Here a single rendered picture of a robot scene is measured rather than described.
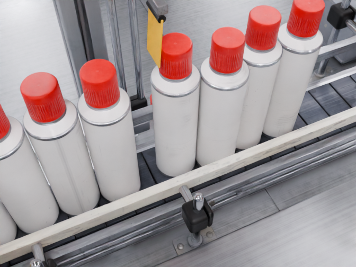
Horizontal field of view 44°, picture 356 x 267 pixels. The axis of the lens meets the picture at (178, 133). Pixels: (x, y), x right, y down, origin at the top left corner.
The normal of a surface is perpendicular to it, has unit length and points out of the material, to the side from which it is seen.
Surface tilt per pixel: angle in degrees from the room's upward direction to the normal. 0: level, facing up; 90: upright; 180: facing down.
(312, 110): 0
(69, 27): 90
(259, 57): 42
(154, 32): 85
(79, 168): 90
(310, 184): 0
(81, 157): 90
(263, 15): 3
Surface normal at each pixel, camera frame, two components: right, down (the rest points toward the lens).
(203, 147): -0.66, 0.59
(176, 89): 0.04, 0.14
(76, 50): 0.42, 0.73
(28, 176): 0.85, 0.42
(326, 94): 0.00, -0.61
